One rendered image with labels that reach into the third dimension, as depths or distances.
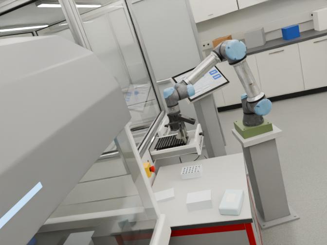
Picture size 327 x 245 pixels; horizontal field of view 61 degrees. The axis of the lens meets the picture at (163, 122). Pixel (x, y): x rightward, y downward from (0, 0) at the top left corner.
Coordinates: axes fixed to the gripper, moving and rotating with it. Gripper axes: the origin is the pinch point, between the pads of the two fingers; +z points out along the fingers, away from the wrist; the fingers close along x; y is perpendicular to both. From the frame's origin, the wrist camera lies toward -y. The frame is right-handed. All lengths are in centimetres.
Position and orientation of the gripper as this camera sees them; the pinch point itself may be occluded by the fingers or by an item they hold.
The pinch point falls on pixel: (186, 139)
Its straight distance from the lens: 183.0
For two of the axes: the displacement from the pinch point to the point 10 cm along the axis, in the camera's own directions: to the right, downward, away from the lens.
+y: -9.2, 1.7, 3.6
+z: 2.9, 9.1, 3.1
